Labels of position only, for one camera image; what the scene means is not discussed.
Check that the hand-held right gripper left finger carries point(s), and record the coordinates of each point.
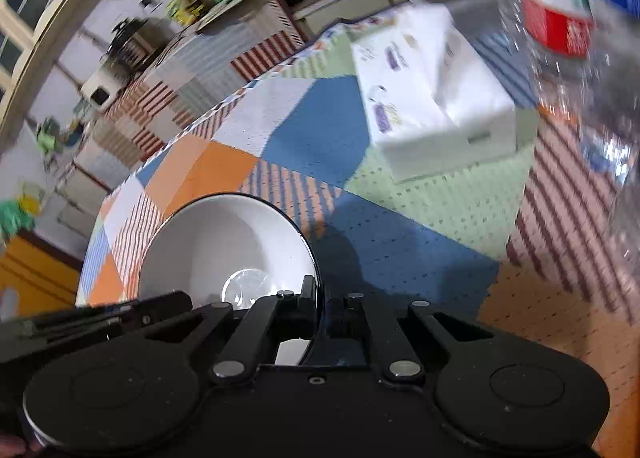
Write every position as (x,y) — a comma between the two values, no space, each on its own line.
(270,318)

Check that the green detergent bottle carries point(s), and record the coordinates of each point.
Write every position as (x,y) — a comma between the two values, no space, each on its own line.
(17,213)

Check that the yellow wooden chair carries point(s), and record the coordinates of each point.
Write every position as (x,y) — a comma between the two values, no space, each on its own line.
(35,273)

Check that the cream wall cabinets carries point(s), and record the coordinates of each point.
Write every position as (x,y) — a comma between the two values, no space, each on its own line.
(30,13)

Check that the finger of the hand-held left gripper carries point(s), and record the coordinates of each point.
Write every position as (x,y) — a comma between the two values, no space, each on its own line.
(125,310)

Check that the striped patchwork counter cloth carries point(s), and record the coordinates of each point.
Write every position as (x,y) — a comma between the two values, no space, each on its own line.
(200,63)

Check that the green hanging cloth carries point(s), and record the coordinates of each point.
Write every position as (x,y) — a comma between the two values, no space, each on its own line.
(49,138)

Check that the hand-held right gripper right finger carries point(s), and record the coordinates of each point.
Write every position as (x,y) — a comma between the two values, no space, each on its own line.
(370,323)

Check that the red label water bottle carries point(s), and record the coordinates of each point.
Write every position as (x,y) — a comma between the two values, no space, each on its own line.
(555,23)

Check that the cream stove cabinet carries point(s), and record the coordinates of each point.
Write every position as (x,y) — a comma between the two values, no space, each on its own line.
(345,6)

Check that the white tissue box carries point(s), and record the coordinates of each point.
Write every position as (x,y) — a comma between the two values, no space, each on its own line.
(430,128)

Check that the white ribbed bowl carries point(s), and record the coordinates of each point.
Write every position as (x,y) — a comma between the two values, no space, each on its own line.
(225,243)

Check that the patchwork tablecloth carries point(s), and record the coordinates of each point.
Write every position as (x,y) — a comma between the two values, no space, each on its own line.
(425,258)

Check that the yellow green snack packet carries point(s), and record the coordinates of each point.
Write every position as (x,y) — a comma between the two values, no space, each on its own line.
(187,13)

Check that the black pressure cooker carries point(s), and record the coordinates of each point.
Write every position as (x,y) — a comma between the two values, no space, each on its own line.
(131,46)

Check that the blue cap water bottle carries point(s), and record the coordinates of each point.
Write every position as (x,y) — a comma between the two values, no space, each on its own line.
(615,88)

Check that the white rice cooker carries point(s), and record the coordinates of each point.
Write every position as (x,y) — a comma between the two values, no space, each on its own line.
(102,88)

